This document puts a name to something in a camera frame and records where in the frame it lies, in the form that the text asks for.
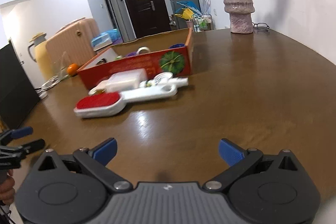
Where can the yellow thermos jug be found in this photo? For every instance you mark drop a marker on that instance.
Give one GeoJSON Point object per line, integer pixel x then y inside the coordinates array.
{"type": "Point", "coordinates": [38, 53]}

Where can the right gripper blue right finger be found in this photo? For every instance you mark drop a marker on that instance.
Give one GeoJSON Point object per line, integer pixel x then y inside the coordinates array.
{"type": "Point", "coordinates": [240, 162]}

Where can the small white lid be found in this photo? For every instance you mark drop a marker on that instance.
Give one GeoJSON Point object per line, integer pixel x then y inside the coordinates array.
{"type": "Point", "coordinates": [42, 95]}

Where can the clear drinking glass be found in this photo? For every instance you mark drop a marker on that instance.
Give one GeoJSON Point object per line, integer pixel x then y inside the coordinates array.
{"type": "Point", "coordinates": [61, 66]}

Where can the pink ribbed suitcase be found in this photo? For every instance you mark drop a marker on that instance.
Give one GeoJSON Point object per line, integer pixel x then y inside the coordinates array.
{"type": "Point", "coordinates": [74, 39]}

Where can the white nasal spray bottle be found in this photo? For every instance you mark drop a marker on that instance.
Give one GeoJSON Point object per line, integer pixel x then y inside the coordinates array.
{"type": "Point", "coordinates": [178, 82]}

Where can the pink ribbed vase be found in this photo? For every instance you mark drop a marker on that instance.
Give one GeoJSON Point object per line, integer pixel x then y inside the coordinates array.
{"type": "Point", "coordinates": [240, 15]}

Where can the person left hand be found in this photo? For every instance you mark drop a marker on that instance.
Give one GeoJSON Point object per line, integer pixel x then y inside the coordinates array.
{"type": "Point", "coordinates": [7, 191]}

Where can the red white lint brush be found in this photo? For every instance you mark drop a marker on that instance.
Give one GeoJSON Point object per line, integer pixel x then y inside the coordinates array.
{"type": "Point", "coordinates": [110, 104]}

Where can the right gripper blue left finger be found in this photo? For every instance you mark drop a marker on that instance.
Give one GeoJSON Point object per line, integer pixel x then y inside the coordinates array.
{"type": "Point", "coordinates": [93, 163]}

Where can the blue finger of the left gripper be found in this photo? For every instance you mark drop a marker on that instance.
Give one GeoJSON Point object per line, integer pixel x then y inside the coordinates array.
{"type": "Point", "coordinates": [9, 135]}
{"type": "Point", "coordinates": [31, 147]}

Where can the black paper bag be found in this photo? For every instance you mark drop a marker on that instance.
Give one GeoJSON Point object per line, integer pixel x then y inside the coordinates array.
{"type": "Point", "coordinates": [18, 96]}

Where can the white blue storage container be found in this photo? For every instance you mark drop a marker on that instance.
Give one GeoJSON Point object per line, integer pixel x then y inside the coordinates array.
{"type": "Point", "coordinates": [107, 38]}

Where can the red cardboard box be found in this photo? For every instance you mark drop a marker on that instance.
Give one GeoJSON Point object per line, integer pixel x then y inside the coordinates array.
{"type": "Point", "coordinates": [161, 59]}

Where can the translucent white plastic box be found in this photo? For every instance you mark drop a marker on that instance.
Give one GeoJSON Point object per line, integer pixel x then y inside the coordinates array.
{"type": "Point", "coordinates": [127, 80]}

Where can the blue plastic cap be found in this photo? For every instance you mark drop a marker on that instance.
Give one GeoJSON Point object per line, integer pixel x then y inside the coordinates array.
{"type": "Point", "coordinates": [177, 46]}

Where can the yellow watering can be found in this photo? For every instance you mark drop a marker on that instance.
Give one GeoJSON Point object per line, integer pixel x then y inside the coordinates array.
{"type": "Point", "coordinates": [187, 14]}

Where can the white charger with cable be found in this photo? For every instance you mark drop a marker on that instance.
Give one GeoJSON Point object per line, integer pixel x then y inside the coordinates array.
{"type": "Point", "coordinates": [48, 85]}

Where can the dark entrance door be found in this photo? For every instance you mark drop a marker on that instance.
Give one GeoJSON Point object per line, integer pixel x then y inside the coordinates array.
{"type": "Point", "coordinates": [148, 17]}

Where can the eyeglasses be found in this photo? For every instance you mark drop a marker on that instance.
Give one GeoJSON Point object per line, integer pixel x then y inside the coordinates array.
{"type": "Point", "coordinates": [261, 27]}

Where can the orange fruit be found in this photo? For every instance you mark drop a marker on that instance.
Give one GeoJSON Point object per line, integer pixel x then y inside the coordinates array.
{"type": "Point", "coordinates": [72, 69]}

